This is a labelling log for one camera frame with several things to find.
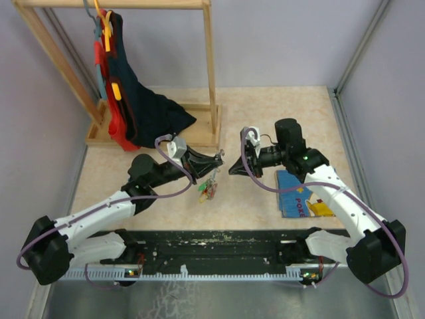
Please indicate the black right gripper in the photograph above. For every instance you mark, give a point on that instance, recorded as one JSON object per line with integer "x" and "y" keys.
{"x": 255, "y": 165}

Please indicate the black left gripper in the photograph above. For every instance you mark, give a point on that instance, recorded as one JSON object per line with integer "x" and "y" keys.
{"x": 197, "y": 163}

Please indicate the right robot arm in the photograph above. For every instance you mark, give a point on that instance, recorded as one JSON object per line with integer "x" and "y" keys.
{"x": 373, "y": 246}

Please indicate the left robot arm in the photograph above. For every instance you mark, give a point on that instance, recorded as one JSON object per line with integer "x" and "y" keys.
{"x": 52, "y": 247}

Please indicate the green key tag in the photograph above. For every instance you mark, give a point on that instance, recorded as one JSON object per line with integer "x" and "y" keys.
{"x": 202, "y": 187}

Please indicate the wooden clothes rack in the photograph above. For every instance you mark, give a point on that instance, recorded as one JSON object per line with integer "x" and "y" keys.
{"x": 204, "y": 133}

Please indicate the dark navy garment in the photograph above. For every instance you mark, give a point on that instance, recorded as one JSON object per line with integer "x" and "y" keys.
{"x": 148, "y": 115}

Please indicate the blue yellow booklet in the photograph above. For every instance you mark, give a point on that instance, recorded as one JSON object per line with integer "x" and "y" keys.
{"x": 301, "y": 202}

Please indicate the red garment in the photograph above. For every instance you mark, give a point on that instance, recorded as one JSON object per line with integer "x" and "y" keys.
{"x": 116, "y": 125}

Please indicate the yellow hanger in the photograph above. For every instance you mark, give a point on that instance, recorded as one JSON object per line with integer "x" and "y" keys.
{"x": 105, "y": 18}

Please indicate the teal hanger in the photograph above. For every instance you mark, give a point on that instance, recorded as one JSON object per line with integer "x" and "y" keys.
{"x": 97, "y": 47}

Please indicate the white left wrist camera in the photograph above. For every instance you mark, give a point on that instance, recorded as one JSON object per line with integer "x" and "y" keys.
{"x": 176, "y": 146}

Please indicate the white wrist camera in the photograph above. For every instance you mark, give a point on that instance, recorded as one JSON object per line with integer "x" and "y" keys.
{"x": 176, "y": 146}
{"x": 252, "y": 135}

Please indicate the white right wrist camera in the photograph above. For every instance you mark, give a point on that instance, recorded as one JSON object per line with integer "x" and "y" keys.
{"x": 252, "y": 135}

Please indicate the aluminium corner rail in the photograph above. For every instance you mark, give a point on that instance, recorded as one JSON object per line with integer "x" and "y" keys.
{"x": 362, "y": 47}

